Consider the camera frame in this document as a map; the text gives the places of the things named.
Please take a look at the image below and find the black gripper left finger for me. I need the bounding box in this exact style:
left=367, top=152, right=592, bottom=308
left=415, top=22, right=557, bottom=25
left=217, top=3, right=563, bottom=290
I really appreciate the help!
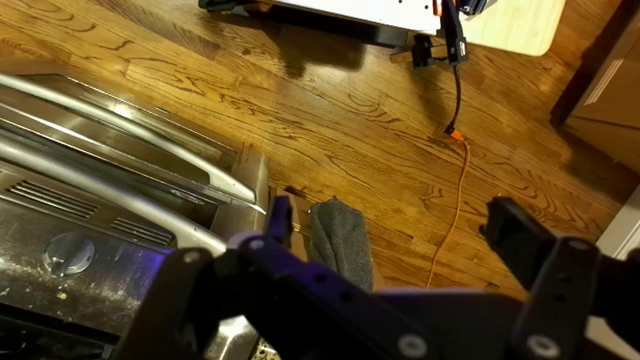
left=266, top=196, right=293, bottom=246

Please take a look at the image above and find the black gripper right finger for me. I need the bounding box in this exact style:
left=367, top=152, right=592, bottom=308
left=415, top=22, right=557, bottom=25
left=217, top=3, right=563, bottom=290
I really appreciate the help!
left=480, top=196, right=557, bottom=290

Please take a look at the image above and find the grey striped towel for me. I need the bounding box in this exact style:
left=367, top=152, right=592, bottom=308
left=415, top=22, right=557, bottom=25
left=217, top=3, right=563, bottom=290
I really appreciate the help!
left=306, top=197, right=374, bottom=292

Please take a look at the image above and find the white robot base platform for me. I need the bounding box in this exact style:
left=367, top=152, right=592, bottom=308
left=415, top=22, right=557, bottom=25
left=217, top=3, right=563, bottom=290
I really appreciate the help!
left=198, top=0, right=566, bottom=55

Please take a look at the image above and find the stainless steel gas stove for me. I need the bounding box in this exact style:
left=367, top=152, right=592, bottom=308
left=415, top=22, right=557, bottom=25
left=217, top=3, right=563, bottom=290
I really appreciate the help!
left=0, top=73, right=270, bottom=360

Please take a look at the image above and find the orange extension cable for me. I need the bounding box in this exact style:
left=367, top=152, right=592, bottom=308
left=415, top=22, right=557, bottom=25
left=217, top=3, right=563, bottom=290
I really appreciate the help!
left=425, top=128, right=472, bottom=290

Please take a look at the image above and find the black power cable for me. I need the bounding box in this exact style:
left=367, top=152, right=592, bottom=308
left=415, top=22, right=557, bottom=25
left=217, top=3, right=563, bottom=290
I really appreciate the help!
left=439, top=0, right=469, bottom=136

